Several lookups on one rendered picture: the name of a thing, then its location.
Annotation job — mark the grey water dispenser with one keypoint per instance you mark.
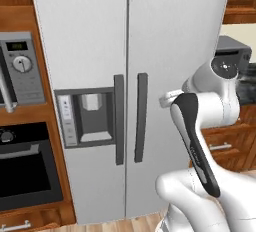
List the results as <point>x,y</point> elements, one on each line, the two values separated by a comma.
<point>95,119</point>

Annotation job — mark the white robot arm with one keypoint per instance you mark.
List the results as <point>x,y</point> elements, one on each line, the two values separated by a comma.
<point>213,109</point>

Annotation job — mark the silver microwave oven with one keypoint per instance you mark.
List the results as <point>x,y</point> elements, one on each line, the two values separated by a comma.
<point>26,76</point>

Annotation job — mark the grey toaster oven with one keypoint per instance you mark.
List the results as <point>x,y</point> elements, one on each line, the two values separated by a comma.
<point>233,47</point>

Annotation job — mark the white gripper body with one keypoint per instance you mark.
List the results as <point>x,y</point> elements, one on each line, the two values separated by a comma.
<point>167,98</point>

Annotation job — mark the plain white fridge door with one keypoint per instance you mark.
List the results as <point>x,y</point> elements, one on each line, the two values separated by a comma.
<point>173,26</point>

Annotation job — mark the wooden drawer front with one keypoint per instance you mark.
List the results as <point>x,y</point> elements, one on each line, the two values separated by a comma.
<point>50,216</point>
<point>240,136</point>

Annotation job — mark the black built-in oven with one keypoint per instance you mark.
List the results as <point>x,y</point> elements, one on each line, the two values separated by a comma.
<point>23,176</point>

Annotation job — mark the white fridge door with dispenser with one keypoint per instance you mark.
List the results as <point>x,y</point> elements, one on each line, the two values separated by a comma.
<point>83,26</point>

